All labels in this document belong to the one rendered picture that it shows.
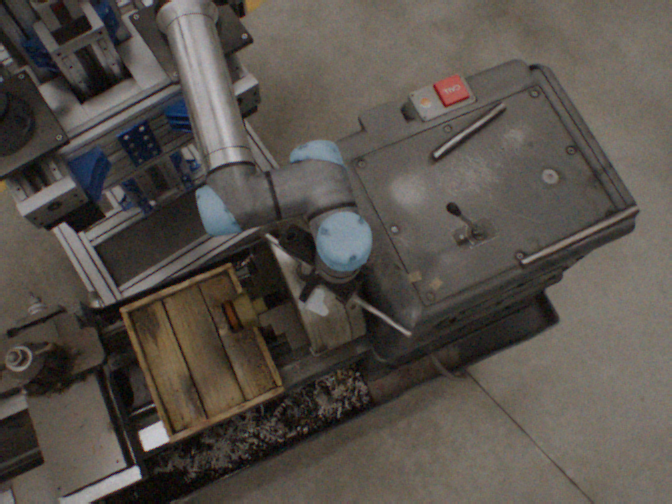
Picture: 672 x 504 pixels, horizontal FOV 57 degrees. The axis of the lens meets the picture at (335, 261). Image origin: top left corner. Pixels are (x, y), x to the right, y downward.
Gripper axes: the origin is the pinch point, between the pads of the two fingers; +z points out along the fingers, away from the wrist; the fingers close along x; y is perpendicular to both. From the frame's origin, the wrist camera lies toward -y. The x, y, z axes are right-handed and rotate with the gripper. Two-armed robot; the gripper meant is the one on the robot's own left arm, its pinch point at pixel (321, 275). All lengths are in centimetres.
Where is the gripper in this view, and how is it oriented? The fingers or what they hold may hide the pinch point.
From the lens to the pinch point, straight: 118.6
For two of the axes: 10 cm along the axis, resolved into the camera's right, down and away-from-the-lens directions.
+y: 8.1, 5.9, -0.7
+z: -0.7, 2.1, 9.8
